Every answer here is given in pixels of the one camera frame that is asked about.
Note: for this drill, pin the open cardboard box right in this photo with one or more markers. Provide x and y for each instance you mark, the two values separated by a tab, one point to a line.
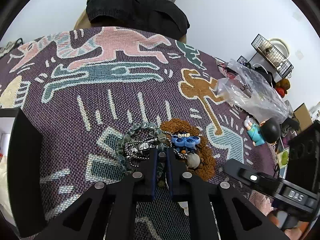
302	114

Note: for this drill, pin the black jacket on chair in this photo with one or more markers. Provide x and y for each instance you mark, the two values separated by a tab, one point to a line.
155	16

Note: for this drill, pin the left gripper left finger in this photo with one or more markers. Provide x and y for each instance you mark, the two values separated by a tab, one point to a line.
106	211

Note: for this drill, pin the clear plastic bag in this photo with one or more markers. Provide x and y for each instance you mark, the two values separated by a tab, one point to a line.
250	91

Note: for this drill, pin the black jewelry box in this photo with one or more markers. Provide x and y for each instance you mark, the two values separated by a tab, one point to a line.
22	146

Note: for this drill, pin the blue flower bead ornament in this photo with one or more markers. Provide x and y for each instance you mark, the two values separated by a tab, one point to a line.
185	143

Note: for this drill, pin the black wire basket shelf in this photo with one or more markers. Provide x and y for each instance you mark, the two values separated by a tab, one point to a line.
276	52

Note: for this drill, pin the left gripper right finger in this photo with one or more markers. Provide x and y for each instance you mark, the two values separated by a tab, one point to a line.
216	211

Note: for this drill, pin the brown plush toy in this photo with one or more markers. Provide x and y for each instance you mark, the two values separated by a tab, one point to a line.
282	87

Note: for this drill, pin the black-haired boy figurine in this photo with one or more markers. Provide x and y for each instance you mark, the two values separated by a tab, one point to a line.
269	131

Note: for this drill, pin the white organza pouch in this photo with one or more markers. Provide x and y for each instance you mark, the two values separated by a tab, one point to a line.
5	202

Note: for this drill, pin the purple patterned woven blanket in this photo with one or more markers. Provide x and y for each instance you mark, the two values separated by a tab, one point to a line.
102	98

